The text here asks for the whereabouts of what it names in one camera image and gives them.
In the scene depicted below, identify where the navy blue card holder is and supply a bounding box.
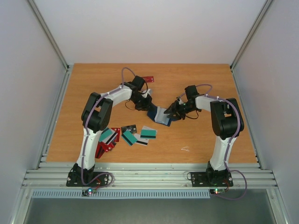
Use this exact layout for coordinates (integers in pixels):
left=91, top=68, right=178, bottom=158
left=147, top=105, right=174, bottom=126

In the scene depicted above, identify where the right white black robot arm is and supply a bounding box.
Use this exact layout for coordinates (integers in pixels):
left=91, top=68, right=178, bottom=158
left=164, top=85, right=244, bottom=186

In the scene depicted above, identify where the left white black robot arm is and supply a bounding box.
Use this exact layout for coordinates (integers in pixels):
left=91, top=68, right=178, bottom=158
left=66, top=76, right=152, bottom=187

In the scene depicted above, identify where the lone red card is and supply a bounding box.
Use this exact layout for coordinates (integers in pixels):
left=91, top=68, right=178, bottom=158
left=142, top=76, right=155, bottom=83

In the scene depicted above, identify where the teal card right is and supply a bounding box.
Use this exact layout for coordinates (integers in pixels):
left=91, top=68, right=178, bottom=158
left=140, top=129, right=157, bottom=139

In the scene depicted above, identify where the red card behind teal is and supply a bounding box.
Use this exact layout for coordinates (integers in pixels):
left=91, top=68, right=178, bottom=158
left=111, top=128, right=121, bottom=142

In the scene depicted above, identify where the teal card middle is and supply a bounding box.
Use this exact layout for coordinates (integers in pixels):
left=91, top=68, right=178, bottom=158
left=121, top=130, right=137, bottom=146

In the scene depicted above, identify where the white card under teal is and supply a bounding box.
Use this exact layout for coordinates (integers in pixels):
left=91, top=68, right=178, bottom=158
left=102, top=131, right=114, bottom=144

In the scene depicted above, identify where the teal card left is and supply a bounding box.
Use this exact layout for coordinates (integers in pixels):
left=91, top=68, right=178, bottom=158
left=99, top=127, right=113, bottom=142

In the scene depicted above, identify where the red card with chip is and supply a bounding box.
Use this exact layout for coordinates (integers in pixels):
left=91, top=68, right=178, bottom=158
left=102, top=140, right=116, bottom=152

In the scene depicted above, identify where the red card bottom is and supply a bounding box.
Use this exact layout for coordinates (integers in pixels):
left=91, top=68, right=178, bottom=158
left=95, top=142, right=105, bottom=159

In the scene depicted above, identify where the right circuit board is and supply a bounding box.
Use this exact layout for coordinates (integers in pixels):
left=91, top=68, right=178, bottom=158
left=210, top=188, right=227, bottom=195

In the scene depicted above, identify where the circuit board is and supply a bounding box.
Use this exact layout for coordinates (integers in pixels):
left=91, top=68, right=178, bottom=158
left=210, top=188, right=227, bottom=195
left=82, top=188, right=97, bottom=196

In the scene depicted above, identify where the left circuit board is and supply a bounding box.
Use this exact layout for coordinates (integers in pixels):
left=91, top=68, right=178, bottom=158
left=82, top=188, right=97, bottom=196

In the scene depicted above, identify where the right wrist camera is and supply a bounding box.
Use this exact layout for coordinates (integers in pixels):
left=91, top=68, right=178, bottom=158
left=176, top=97, right=184, bottom=105

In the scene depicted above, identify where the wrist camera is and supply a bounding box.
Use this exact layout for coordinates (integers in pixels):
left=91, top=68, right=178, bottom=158
left=142, top=89, right=153, bottom=98
left=176, top=97, right=184, bottom=105

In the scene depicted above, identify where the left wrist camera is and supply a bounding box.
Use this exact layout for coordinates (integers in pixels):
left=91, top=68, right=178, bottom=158
left=142, top=89, right=153, bottom=98

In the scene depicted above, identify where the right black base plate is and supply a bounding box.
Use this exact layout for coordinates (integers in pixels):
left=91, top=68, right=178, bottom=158
left=191, top=170, right=234, bottom=188

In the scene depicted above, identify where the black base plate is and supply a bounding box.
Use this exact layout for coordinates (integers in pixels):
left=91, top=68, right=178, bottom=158
left=66, top=172, right=111, bottom=187
left=191, top=170, right=234, bottom=188

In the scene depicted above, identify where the grey slotted cable duct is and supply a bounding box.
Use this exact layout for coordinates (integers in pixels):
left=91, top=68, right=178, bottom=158
left=32, top=189, right=210, bottom=199

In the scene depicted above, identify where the left aluminium corner post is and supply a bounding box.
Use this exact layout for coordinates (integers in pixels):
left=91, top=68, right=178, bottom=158
left=26, top=0, right=70, bottom=70

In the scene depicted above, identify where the aluminium corner post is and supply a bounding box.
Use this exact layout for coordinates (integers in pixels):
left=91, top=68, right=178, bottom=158
left=26, top=0, right=70, bottom=70
left=230, top=0, right=274, bottom=70

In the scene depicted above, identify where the aluminium rail frame front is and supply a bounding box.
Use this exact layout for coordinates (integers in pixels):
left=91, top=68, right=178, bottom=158
left=22, top=162, right=278, bottom=189

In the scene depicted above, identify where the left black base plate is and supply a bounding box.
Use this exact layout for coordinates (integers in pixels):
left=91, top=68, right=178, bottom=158
left=66, top=172, right=111, bottom=187

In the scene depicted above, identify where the right aluminium corner post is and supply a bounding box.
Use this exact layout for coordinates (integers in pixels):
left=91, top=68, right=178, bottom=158
left=230, top=0, right=274, bottom=70

